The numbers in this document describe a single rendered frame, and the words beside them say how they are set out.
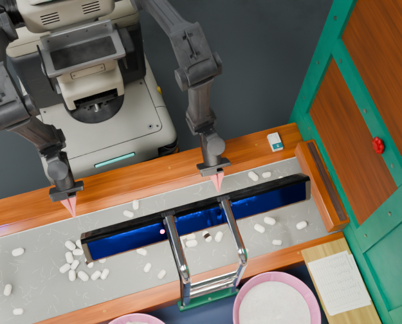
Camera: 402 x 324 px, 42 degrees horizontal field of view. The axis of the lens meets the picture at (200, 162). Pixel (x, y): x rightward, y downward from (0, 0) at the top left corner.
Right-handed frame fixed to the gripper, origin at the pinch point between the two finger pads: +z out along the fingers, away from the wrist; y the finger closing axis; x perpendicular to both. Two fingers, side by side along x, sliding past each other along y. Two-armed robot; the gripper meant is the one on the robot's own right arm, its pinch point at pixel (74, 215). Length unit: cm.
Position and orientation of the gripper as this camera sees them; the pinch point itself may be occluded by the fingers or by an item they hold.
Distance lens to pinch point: 164.3
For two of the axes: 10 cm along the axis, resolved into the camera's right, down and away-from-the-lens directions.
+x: -2.2, -2.5, 9.4
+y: 9.6, -2.5, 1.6
